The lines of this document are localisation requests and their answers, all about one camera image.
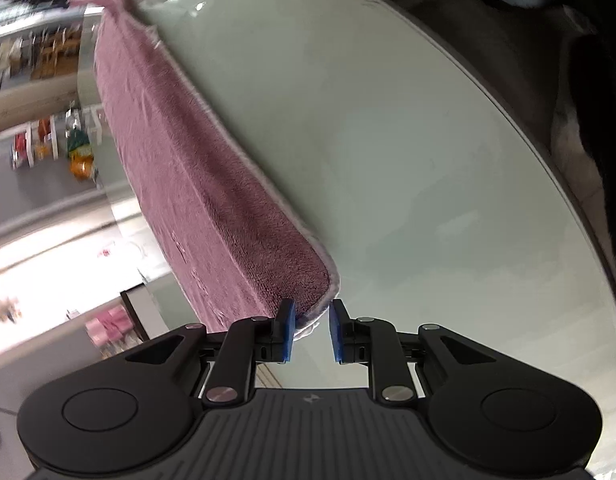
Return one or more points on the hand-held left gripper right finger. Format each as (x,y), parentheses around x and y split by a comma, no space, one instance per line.
(335,332)

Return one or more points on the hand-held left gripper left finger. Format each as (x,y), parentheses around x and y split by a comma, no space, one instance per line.
(287,332)

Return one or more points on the pink towel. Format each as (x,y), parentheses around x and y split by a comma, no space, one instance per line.
(188,170)

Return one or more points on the white snack shelf rack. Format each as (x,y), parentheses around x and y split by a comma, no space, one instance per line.
(38,137)

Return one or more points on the pink gift box with bow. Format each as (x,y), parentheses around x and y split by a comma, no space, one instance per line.
(109,327)

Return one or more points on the white door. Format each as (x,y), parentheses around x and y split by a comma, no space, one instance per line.
(53,280)

